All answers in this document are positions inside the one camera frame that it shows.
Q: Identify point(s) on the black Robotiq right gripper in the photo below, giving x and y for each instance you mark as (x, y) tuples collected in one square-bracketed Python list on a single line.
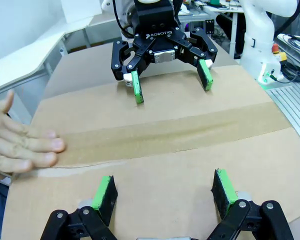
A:
[(160, 40)]

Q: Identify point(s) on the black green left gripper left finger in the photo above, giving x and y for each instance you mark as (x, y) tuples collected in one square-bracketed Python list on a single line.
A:
[(107, 197)]

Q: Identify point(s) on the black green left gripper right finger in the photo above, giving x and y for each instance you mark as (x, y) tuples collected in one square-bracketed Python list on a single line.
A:
[(221, 197)]

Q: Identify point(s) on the brown packing tape strip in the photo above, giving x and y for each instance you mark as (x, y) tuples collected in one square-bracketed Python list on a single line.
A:
[(165, 135)]

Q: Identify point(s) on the large brown cardboard box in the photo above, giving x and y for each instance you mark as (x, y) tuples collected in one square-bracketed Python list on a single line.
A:
[(165, 187)]

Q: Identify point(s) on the white Franka right arm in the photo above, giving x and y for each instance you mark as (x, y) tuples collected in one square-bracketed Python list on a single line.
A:
[(255, 37)]

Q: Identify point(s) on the person's right hand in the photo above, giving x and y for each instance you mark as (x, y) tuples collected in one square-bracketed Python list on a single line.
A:
[(12, 142)]

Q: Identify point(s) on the background person dark trousers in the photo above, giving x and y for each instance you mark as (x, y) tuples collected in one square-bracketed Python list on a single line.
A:
[(227, 27)]

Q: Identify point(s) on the white background work desk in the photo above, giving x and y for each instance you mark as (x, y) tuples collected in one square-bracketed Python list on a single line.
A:
[(227, 8)]

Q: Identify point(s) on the white rectangular side table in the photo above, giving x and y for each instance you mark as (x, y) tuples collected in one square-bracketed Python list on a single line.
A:
[(100, 21)]

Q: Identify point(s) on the red emergency stop button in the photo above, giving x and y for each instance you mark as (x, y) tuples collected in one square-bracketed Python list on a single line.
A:
[(275, 47)]

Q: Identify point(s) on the aluminium slotted table plate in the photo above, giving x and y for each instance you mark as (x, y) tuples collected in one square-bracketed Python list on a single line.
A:
[(290, 105)]

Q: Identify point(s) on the white curved desk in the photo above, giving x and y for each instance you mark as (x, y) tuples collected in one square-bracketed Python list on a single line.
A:
[(27, 55)]

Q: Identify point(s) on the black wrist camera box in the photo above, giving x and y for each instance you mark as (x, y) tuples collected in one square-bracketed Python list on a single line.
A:
[(155, 17)]

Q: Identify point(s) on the black screwed bracket plate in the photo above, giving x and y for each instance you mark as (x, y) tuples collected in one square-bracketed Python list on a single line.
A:
[(210, 26)]

